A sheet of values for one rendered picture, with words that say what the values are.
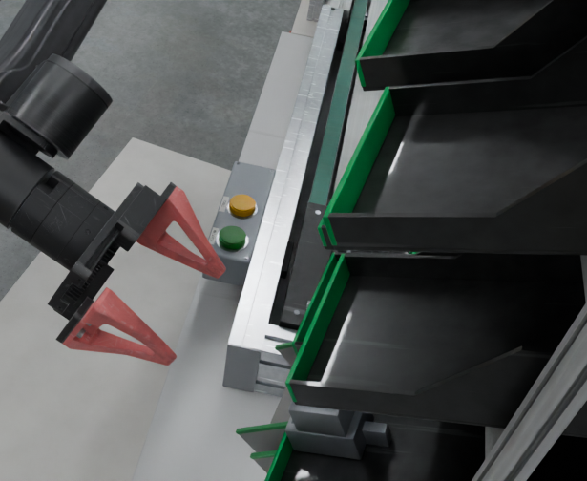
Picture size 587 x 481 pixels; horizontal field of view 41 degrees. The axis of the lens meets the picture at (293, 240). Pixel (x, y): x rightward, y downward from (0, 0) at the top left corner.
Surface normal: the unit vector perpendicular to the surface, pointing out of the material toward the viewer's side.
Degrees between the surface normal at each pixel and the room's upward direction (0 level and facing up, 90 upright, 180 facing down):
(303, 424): 90
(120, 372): 0
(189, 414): 0
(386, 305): 25
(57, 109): 44
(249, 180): 0
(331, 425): 90
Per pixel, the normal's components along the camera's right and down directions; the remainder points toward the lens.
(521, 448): -0.17, 0.71
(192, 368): 0.13, -0.68
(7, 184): 0.22, 0.00
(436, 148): -0.28, -0.75
